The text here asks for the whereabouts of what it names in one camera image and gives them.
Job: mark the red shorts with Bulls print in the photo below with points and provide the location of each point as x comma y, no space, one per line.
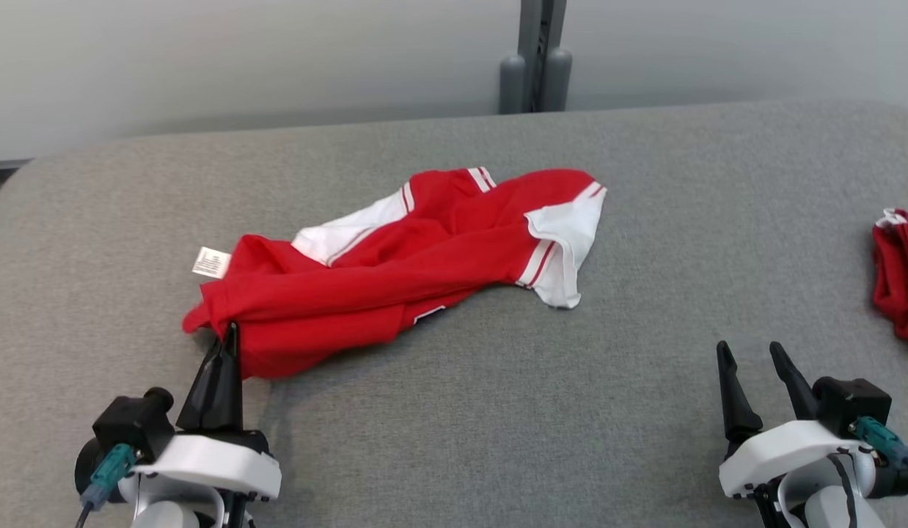
901,279

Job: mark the grey cylindrical post foot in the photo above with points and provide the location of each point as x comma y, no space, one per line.
512,84
559,81

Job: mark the red and white jersey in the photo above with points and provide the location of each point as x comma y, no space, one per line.
366,286

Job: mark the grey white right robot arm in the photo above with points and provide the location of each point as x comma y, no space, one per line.
828,510

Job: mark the grey metal partition post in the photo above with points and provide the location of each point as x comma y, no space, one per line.
542,29

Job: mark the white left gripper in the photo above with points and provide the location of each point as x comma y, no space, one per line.
212,462

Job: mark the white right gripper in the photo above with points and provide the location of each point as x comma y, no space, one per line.
780,455

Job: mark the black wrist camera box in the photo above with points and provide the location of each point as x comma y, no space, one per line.
131,422
854,403

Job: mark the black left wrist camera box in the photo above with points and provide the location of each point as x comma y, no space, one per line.
131,422

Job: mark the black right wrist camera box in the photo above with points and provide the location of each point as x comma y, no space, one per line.
854,403

